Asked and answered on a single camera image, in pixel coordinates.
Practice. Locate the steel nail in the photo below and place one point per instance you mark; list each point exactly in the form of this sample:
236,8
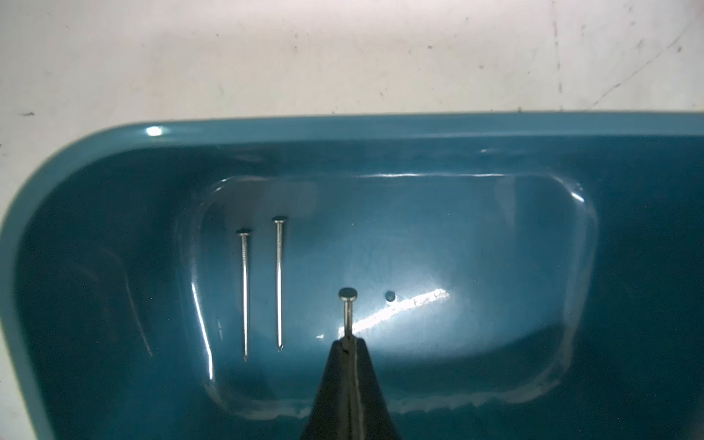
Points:
348,296
279,222
244,241

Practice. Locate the teal plastic storage box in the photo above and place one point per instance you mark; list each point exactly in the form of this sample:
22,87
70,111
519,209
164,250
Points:
518,276

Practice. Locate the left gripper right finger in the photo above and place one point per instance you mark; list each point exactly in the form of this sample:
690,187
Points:
369,417

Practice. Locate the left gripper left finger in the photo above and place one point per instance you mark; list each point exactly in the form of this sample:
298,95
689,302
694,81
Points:
330,414

